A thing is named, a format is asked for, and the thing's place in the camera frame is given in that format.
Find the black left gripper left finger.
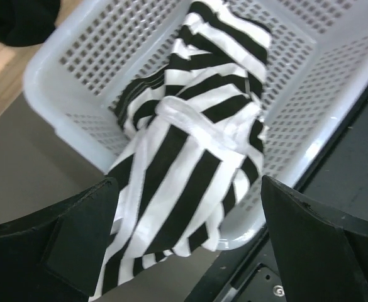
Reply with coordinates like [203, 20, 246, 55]
[0, 178, 119, 301]

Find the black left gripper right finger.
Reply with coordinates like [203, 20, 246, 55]
[261, 176, 368, 301]

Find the black white striped tank top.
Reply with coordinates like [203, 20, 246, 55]
[91, 1, 272, 301]

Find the white plastic laundry basket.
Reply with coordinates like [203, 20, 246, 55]
[23, 0, 368, 251]

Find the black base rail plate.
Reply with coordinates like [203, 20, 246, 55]
[188, 96, 368, 301]

